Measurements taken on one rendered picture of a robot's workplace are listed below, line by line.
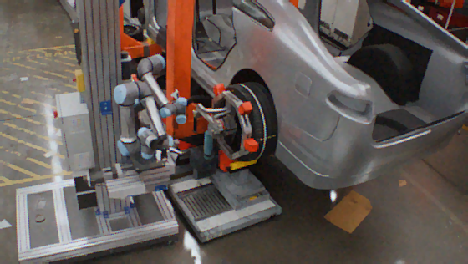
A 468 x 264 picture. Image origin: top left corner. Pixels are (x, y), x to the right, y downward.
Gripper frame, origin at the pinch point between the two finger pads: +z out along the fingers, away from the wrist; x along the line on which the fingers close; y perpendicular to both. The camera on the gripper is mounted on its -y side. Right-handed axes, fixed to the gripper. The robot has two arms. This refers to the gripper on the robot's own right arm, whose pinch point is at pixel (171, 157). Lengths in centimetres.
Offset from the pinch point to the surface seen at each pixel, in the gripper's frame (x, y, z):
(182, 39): -69, -34, -103
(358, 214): -205, 96, 32
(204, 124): -105, 49, -100
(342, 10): -551, -22, -292
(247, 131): -91, 16, -31
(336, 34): -558, 27, -294
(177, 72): -69, -5, -104
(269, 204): -135, 99, -23
